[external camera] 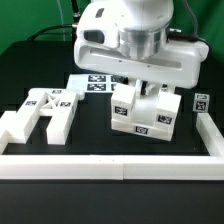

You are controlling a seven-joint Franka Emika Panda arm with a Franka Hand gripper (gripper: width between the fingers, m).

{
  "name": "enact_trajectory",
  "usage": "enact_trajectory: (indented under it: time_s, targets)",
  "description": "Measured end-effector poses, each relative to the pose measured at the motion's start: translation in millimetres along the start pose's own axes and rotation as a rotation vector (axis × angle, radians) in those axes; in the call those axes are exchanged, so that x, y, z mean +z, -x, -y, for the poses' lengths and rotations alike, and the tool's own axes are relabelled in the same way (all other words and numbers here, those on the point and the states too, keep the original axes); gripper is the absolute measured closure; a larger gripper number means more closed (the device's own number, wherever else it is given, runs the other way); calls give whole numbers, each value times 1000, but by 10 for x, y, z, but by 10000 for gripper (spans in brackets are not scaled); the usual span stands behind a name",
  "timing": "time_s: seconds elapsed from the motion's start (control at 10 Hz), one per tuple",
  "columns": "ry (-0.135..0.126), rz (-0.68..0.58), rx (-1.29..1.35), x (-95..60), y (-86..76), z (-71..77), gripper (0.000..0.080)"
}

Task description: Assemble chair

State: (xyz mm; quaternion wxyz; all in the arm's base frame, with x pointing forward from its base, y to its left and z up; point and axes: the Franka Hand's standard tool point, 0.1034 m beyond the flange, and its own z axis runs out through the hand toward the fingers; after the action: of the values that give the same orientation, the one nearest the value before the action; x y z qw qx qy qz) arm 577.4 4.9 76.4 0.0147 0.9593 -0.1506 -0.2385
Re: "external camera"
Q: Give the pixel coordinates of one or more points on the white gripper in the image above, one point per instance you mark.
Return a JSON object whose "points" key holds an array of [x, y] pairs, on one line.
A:
{"points": [[177, 64]]}

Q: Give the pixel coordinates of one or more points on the white chair seat plate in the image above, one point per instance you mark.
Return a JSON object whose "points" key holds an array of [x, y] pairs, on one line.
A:
{"points": [[142, 120]]}

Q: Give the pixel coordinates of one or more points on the white chair back piece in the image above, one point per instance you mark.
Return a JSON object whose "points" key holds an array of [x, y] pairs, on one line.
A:
{"points": [[58, 104]]}

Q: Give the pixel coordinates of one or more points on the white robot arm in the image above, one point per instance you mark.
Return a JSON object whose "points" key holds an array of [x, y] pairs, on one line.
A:
{"points": [[132, 38]]}

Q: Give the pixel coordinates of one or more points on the white fiducial marker sheet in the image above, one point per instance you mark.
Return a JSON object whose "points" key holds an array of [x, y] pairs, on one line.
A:
{"points": [[93, 83]]}

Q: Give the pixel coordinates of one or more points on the white U-shaped fence frame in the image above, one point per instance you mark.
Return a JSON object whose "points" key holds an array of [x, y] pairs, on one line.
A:
{"points": [[124, 167]]}

